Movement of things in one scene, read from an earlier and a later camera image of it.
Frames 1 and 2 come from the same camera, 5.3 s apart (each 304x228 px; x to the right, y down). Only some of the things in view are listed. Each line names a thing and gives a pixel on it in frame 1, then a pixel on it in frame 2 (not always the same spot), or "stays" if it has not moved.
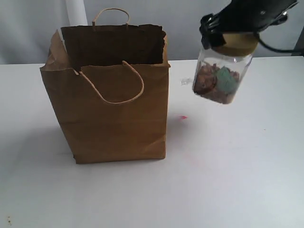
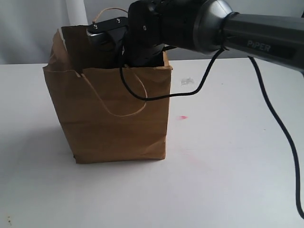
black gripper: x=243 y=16 → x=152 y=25
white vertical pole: x=76 y=13 stays
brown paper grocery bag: x=109 y=85 stays
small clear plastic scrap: x=185 y=81 stays
